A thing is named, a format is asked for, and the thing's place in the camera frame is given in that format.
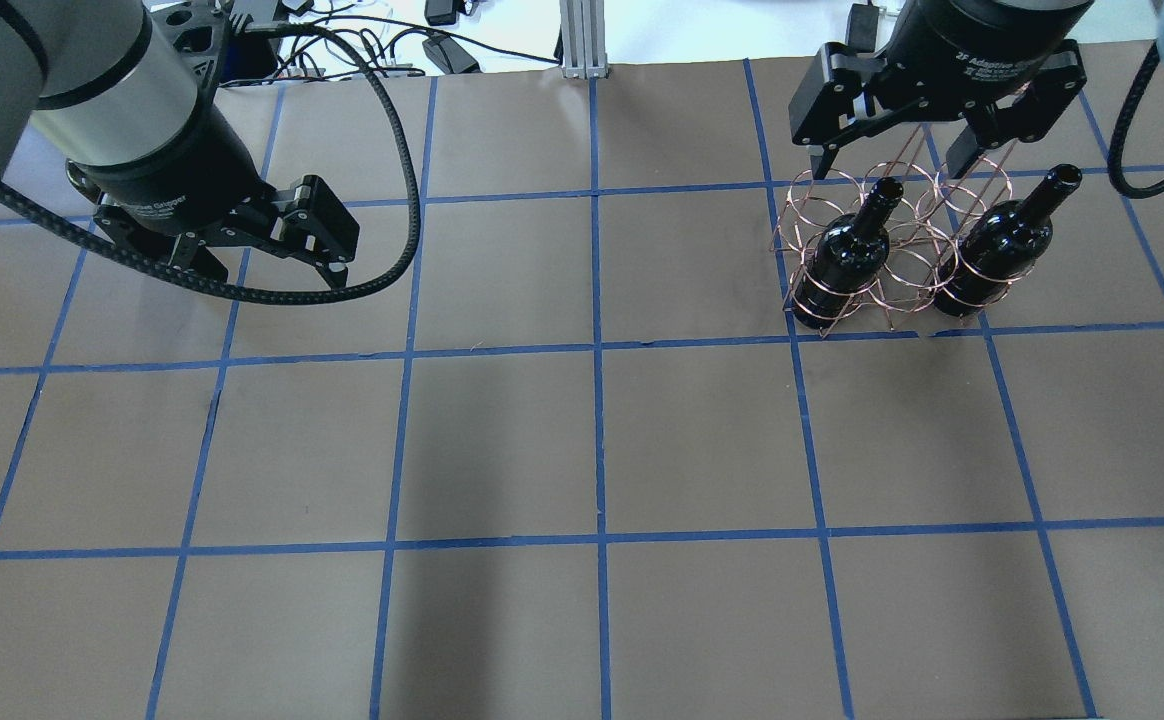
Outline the black braided right cable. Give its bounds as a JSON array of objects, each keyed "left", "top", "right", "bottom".
[{"left": 1107, "top": 40, "right": 1164, "bottom": 200}]

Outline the dark wine bottle right slot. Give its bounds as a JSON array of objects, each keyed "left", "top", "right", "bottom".
[{"left": 931, "top": 163, "right": 1084, "bottom": 318}]

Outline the black braided left cable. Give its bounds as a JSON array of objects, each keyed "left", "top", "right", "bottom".
[{"left": 0, "top": 22, "right": 423, "bottom": 305}]

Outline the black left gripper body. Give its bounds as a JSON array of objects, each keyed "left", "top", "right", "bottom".
[{"left": 68, "top": 95, "right": 277, "bottom": 250}]

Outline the copper wire wine basket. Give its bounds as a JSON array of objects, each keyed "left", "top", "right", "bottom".
[{"left": 771, "top": 126, "right": 1027, "bottom": 338}]

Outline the dark wine bottle slot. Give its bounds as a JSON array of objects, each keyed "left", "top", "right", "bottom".
[
  {"left": 792, "top": 177, "right": 904, "bottom": 332},
  {"left": 931, "top": 163, "right": 1084, "bottom": 318}
]

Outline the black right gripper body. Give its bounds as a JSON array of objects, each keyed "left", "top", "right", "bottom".
[{"left": 887, "top": 1, "right": 1093, "bottom": 122}]

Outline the dark wine bottle left slot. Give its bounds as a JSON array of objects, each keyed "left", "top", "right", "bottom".
[{"left": 792, "top": 177, "right": 904, "bottom": 332}]

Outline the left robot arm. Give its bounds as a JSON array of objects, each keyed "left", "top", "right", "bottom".
[{"left": 0, "top": 1, "right": 378, "bottom": 306}]

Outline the aluminium frame post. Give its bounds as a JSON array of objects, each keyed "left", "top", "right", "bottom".
[{"left": 559, "top": 0, "right": 610, "bottom": 79}]

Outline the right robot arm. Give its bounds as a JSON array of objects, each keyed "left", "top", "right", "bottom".
[{"left": 788, "top": 1, "right": 1164, "bottom": 184}]

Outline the black braided cable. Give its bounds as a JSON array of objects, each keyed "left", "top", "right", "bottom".
[
  {"left": 0, "top": 22, "right": 423, "bottom": 305},
  {"left": 1107, "top": 40, "right": 1164, "bottom": 200}
]

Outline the black power adapter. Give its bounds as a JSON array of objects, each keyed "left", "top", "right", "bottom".
[{"left": 423, "top": 35, "right": 482, "bottom": 76}]

